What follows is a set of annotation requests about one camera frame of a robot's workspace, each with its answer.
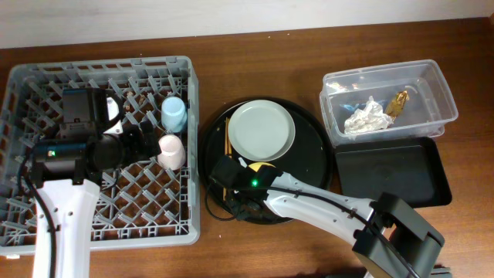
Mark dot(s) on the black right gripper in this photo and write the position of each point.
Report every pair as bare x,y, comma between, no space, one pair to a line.
222,174

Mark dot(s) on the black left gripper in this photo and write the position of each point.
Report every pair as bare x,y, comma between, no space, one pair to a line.
143,140

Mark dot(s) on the yellow bowl with food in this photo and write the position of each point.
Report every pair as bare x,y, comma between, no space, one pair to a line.
257,165

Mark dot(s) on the pink plastic cup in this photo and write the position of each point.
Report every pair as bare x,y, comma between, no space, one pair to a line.
172,154

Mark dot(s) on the light blue plastic cup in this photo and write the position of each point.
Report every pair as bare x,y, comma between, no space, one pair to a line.
173,114

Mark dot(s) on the pale grey round plate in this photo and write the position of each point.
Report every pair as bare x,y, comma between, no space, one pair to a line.
261,130

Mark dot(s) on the wooden chopstick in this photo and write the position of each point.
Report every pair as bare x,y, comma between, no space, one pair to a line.
229,146
226,153

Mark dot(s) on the white napkin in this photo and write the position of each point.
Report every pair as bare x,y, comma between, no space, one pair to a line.
371,118

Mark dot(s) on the gold foil wrapper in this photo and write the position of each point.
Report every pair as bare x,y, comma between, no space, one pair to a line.
396,106

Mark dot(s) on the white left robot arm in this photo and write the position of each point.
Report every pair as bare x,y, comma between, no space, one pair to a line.
67,174

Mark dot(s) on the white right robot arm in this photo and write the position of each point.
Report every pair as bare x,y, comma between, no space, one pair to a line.
387,235

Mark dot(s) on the grey dishwasher rack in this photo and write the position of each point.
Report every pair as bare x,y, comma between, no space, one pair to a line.
144,205

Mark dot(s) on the round black tray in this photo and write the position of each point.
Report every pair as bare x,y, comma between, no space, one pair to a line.
310,159

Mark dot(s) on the black rectangular tray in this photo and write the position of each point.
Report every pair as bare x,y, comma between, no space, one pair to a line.
409,168

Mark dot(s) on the clear plastic bin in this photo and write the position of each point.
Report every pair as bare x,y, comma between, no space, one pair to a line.
430,105

